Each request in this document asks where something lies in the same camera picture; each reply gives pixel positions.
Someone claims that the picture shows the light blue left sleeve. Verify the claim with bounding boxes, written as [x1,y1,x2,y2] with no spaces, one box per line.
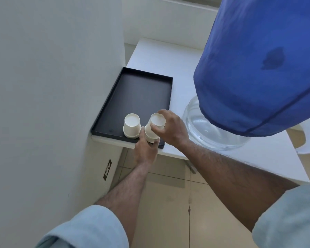
[34,205,130,248]

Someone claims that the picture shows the person's right forearm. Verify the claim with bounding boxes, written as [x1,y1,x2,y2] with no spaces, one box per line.
[182,140,300,233]

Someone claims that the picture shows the clear large water bottle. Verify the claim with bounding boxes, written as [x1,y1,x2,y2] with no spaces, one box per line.
[182,95,252,152]

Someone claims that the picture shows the white paper cup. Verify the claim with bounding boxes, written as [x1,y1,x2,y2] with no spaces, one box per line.
[144,123,161,143]
[123,113,142,139]
[150,113,167,132]

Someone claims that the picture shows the black rectangular tray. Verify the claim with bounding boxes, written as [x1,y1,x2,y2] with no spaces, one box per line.
[91,67,174,149]

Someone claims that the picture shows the person's left forearm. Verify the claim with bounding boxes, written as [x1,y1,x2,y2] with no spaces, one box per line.
[94,162,148,246]

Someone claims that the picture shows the person's right hand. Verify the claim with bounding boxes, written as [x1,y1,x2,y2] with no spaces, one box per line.
[151,109,191,149]

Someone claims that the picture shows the metal table leg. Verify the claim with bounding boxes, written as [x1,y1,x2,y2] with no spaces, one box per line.
[185,159,197,175]

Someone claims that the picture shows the light blue sleeve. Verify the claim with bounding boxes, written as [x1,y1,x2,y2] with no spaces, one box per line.
[34,205,130,248]
[252,184,310,248]

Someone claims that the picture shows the light blue right sleeve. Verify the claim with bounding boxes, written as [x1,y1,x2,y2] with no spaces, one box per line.
[252,184,310,248]

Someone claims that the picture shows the wall power socket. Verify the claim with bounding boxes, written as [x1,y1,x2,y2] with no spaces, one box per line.
[103,159,112,181]

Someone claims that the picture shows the person's left hand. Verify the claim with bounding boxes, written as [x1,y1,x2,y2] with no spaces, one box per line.
[133,126,161,166]

